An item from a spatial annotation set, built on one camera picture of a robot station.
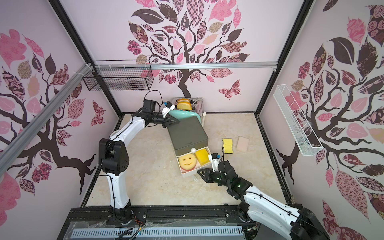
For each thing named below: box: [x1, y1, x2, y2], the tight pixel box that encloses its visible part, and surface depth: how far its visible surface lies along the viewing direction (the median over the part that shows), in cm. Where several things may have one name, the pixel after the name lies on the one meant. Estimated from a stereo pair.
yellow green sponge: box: [222, 138, 234, 154], surface depth 102 cm
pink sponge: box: [236, 136, 250, 153], surface depth 103 cm
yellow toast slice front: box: [177, 101, 192, 111], surface depth 100 cm
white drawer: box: [176, 146, 212, 178], surface depth 83 cm
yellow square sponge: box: [195, 148, 210, 166], surface depth 85 cm
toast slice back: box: [177, 98, 191, 102], surface depth 103 cm
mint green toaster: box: [168, 97, 204, 123], surface depth 102 cm
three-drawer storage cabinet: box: [167, 116, 212, 177], surface depth 83 cm
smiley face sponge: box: [178, 153, 197, 171], surface depth 83 cm
